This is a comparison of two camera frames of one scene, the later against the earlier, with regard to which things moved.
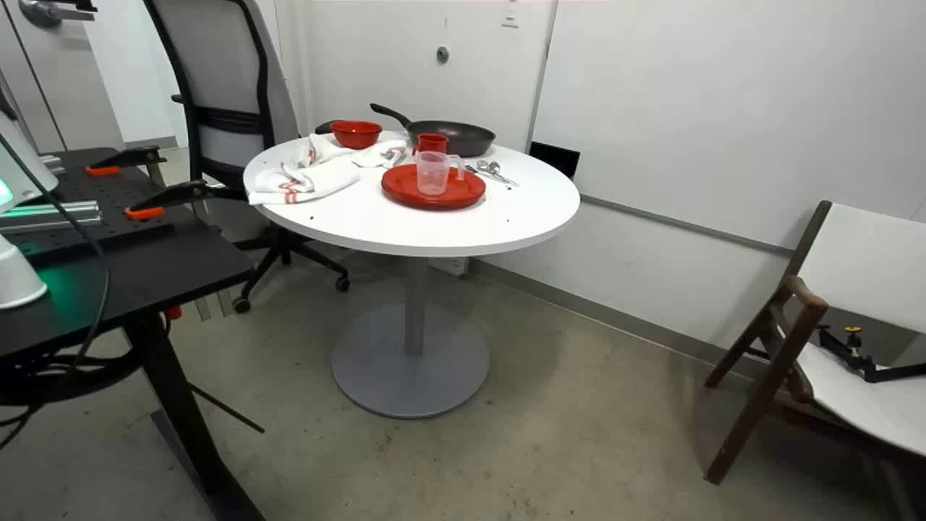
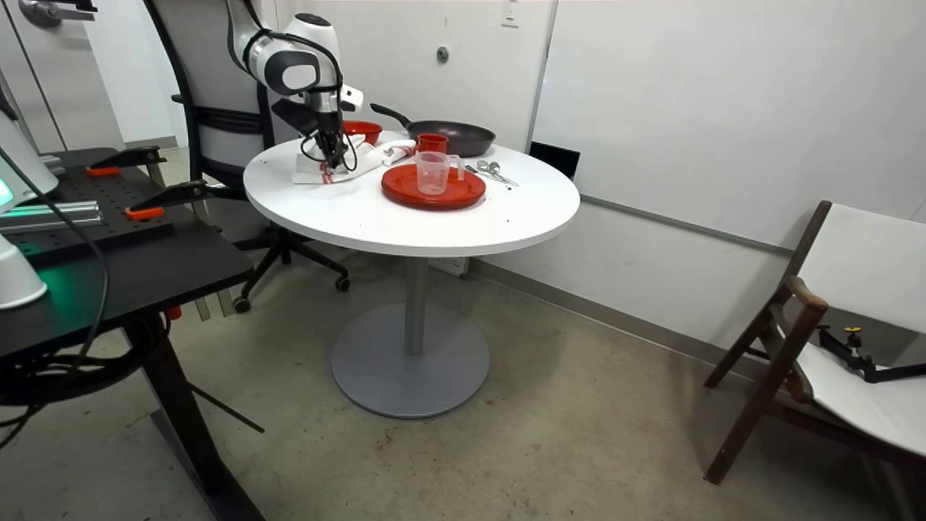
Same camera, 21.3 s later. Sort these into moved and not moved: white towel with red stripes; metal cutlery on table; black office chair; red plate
Moved: white towel with red stripes
Not moved: red plate; metal cutlery on table; black office chair
